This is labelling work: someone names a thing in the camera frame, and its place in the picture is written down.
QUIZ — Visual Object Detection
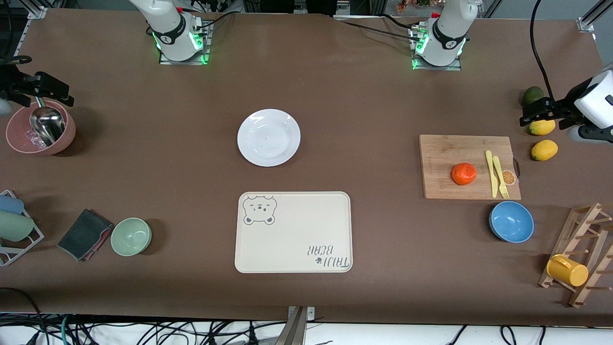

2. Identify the blue cup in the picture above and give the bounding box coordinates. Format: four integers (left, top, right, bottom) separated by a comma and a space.
0, 195, 24, 215

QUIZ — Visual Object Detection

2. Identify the yellow plastic fork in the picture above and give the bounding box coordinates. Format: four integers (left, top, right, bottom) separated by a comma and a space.
492, 155, 510, 199

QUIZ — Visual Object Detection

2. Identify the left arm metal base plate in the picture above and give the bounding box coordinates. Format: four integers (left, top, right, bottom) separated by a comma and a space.
409, 24, 463, 71

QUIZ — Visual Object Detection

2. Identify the wooden mug rack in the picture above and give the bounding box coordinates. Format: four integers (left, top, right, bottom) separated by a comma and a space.
538, 203, 613, 308

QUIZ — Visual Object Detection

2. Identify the wooden cutting board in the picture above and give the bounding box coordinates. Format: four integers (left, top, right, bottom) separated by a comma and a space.
419, 135, 522, 200

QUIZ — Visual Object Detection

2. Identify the black left base cable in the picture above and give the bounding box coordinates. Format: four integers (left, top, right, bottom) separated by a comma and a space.
335, 18, 418, 40

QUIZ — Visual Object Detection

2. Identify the pink bowl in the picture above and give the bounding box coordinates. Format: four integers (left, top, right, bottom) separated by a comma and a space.
6, 100, 76, 156

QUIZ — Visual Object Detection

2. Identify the light green bowl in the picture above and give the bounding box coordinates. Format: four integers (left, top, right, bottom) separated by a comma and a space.
111, 218, 152, 257

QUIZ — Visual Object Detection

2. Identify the blue bowl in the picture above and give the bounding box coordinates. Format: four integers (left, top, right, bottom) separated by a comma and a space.
488, 201, 535, 243

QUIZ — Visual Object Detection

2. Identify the black floor cable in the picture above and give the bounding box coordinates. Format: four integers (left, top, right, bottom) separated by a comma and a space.
0, 287, 47, 345

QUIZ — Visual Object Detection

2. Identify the cream bear print tray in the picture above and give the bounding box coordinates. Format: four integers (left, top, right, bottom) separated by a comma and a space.
234, 191, 353, 274

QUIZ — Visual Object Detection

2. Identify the aluminium table edge bracket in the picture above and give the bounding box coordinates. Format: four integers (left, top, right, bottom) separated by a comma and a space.
275, 306, 317, 345

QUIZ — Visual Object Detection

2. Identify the yellow plastic knife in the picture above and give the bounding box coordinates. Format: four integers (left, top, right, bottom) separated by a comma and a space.
485, 150, 499, 198

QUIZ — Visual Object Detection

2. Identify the yellow mug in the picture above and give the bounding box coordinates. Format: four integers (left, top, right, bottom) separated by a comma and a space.
546, 254, 589, 287

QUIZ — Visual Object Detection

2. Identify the pale green cup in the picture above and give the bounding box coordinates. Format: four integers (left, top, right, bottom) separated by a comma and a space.
0, 211, 35, 242

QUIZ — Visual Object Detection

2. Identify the white round plate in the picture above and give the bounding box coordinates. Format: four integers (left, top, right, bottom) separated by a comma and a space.
237, 109, 301, 167

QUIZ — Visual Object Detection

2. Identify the yellow lemon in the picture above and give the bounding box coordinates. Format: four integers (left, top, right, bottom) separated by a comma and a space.
531, 139, 559, 161
529, 119, 556, 136

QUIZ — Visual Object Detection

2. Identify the black right base cable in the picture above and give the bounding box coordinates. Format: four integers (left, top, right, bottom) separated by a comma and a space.
189, 11, 236, 36

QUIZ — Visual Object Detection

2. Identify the black base cable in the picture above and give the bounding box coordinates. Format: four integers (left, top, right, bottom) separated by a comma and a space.
189, 11, 236, 36
335, 18, 418, 40

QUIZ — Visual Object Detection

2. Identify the green avocado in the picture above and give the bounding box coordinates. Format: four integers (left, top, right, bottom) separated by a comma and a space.
522, 86, 545, 107

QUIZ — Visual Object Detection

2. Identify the white wire cup rack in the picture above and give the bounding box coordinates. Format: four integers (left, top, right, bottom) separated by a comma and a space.
0, 190, 45, 267

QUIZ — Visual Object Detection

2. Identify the metal ice scoop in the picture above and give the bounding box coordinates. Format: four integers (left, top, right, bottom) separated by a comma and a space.
30, 96, 66, 147

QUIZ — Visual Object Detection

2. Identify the orange mandarin fruit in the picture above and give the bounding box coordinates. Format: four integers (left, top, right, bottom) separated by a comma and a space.
451, 163, 477, 186

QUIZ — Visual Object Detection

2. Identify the dark grey folded cloth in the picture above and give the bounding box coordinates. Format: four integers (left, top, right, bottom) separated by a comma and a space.
57, 208, 114, 262

